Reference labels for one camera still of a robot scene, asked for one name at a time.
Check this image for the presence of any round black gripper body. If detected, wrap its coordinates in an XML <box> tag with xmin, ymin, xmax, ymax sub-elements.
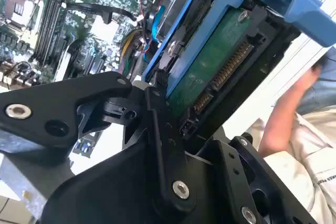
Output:
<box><xmin>39</xmin><ymin>139</ymin><xmax>245</xmax><ymax>224</ymax></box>

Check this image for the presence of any hard disk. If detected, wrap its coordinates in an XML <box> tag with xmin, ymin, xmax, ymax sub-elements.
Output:
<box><xmin>141</xmin><ymin>0</ymin><xmax>336</xmax><ymax>142</ymax></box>

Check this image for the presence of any person's bare hand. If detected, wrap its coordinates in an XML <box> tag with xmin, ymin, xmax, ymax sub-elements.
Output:
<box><xmin>295</xmin><ymin>62</ymin><xmax>326</xmax><ymax>92</ymax></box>

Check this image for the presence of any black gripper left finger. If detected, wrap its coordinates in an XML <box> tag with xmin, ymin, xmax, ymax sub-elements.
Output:
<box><xmin>0</xmin><ymin>68</ymin><xmax>197</xmax><ymax>213</ymax></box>

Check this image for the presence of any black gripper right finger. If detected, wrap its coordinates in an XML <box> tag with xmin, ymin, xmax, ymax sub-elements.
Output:
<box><xmin>199</xmin><ymin>133</ymin><xmax>319</xmax><ymax>224</ymax></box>

